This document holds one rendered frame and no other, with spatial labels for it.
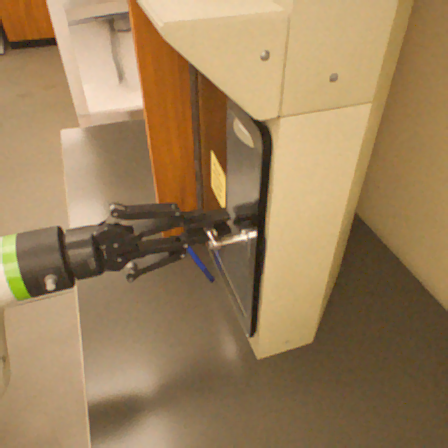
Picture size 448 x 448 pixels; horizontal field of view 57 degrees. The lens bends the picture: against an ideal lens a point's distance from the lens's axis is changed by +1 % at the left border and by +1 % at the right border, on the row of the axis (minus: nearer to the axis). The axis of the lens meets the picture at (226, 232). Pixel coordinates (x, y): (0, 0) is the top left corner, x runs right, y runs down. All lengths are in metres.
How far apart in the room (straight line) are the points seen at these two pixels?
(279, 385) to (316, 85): 0.50
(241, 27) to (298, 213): 0.24
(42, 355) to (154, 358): 1.29
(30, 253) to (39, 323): 1.58
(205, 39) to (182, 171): 0.53
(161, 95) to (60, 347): 1.46
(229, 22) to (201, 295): 0.59
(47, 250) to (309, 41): 0.40
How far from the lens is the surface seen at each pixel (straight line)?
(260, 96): 0.42
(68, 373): 1.95
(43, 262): 0.58
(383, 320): 0.88
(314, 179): 0.51
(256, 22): 0.40
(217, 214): 0.63
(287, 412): 0.74
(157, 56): 0.78
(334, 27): 0.44
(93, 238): 0.60
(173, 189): 0.91
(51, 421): 1.87
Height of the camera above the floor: 1.61
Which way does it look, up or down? 42 degrees down
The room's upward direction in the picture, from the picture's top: straight up
